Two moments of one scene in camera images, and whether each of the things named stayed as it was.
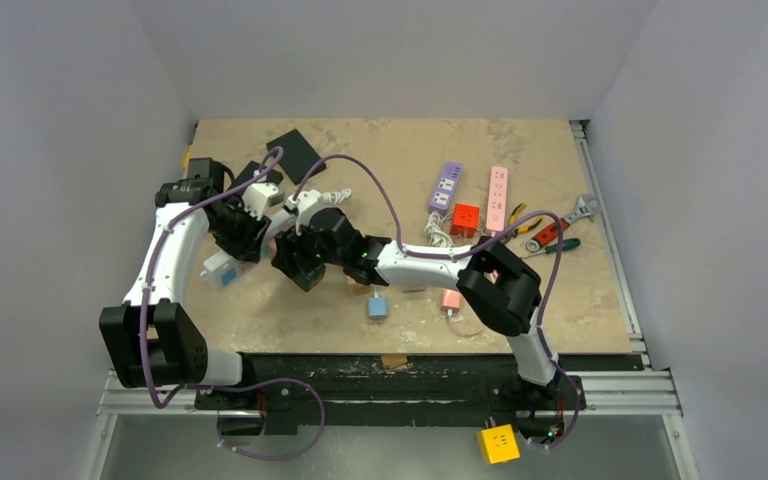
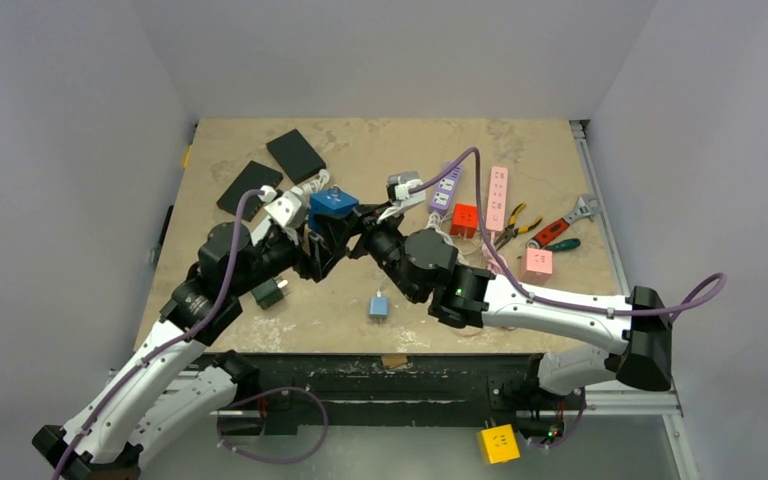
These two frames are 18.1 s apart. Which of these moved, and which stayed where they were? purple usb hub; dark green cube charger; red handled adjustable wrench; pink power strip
Moved: dark green cube charger
Stayed: pink power strip; purple usb hub; red handled adjustable wrench
